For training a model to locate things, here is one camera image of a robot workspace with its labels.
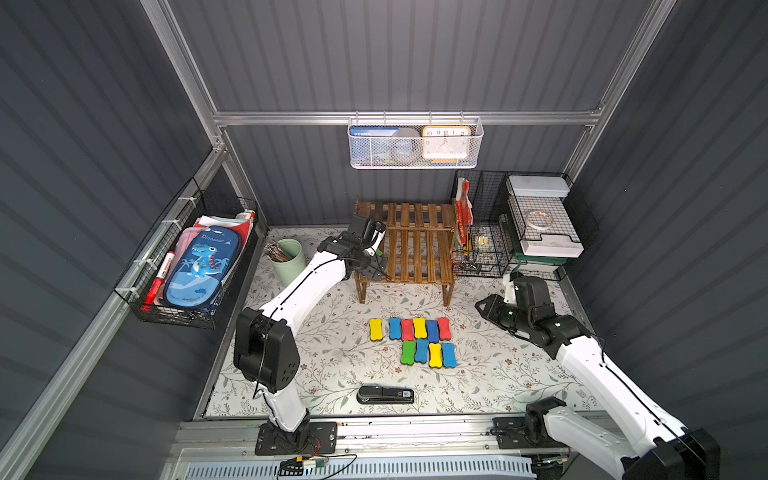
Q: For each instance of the black wire side basket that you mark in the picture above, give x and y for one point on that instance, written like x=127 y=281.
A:
x=201 y=208

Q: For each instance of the black wire desk organizer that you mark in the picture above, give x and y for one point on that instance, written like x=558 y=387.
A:
x=493 y=249

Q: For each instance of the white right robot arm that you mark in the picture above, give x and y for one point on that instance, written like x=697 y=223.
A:
x=653 y=444

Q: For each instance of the blue eraser shelf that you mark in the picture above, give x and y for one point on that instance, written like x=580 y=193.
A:
x=395 y=328
x=432 y=328
x=422 y=351
x=449 y=359

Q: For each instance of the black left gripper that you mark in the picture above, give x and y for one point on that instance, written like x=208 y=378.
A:
x=365 y=258

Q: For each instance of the yellow eraser shelf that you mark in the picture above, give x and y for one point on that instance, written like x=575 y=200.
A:
x=376 y=331
x=419 y=328
x=435 y=355

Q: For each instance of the yellow eraser bottom shelf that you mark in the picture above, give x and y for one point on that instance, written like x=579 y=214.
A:
x=435 y=355

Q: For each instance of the white paper tray stack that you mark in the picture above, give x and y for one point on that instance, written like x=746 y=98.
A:
x=543 y=226

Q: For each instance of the yellow eraser top shelf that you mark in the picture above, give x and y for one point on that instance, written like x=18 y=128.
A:
x=419 y=328
x=376 y=331

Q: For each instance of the red eraser top shelf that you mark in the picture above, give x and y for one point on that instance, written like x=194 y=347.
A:
x=444 y=329
x=407 y=330

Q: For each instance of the blue eraser bottom shelf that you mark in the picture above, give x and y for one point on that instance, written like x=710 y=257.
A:
x=422 y=351
x=449 y=359

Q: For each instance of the pencils in cup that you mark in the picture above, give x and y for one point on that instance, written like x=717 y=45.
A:
x=276 y=254

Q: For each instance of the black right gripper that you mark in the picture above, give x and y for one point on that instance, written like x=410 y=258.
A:
x=501 y=309

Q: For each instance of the blue dinosaur pencil case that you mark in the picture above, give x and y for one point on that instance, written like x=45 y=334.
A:
x=204 y=258

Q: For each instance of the wooden two-tier shelf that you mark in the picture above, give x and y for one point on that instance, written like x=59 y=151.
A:
x=418 y=246

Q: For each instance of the grey tape roll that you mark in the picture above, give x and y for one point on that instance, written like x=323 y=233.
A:
x=406 y=146

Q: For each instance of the green pencil cup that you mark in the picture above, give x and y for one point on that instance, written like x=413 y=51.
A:
x=287 y=272

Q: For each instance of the black stapler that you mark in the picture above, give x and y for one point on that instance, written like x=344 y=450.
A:
x=384 y=395

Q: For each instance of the red book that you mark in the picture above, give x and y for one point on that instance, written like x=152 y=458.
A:
x=463 y=210

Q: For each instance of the orange alarm clock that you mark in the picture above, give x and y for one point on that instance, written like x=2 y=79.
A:
x=445 y=144

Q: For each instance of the blue eraser top shelf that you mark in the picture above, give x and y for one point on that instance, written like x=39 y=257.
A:
x=432 y=328
x=395 y=328

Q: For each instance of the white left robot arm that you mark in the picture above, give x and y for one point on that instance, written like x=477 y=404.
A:
x=265 y=349

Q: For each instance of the metal base rail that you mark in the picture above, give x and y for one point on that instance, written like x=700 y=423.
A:
x=365 y=436

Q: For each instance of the red marker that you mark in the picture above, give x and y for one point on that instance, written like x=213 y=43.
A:
x=158 y=282

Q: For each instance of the blue box in basket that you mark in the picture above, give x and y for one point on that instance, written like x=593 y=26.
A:
x=370 y=145

